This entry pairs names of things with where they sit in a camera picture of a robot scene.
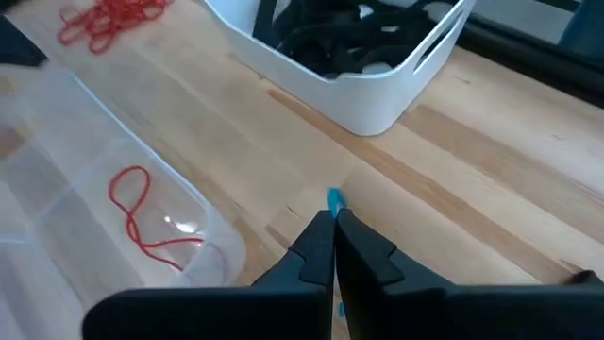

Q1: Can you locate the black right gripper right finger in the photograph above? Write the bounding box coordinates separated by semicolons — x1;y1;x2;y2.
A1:
335;208;604;340

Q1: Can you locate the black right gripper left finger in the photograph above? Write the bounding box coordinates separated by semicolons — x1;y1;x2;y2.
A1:
82;211;336;340

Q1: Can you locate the black rubber band tangle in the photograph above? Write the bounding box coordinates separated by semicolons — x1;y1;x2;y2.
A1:
277;18;411;79

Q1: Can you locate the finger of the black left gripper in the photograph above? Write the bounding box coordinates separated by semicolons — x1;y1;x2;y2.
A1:
0;16;48;67

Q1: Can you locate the blue rubber band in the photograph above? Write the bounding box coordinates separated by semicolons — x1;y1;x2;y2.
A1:
327;187;349;318

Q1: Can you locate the white plastic basket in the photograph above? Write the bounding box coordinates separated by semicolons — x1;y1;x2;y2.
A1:
202;0;476;137

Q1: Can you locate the clear plastic basket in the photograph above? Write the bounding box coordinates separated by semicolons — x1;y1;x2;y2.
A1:
0;60;247;340

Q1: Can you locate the person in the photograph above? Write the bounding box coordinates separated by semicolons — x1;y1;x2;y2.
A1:
558;0;604;59

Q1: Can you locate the red rubber band tangle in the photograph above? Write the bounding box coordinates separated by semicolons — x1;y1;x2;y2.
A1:
56;0;174;56

